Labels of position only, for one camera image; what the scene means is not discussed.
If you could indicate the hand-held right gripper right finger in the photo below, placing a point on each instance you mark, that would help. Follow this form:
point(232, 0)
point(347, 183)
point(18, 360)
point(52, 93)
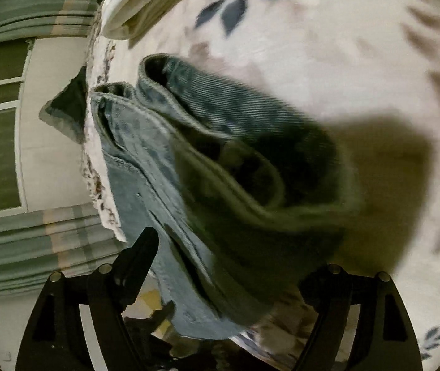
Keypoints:
point(322, 290)

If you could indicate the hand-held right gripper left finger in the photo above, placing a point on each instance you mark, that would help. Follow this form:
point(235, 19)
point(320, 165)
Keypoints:
point(142, 253)

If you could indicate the blue denim pants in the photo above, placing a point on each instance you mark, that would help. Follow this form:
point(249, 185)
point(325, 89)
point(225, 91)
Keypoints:
point(220, 170)

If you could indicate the white floral bed sheet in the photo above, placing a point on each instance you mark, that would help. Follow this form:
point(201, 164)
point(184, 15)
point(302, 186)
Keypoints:
point(340, 65)

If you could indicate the cream folded cloth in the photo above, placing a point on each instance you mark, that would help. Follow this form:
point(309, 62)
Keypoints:
point(135, 4)

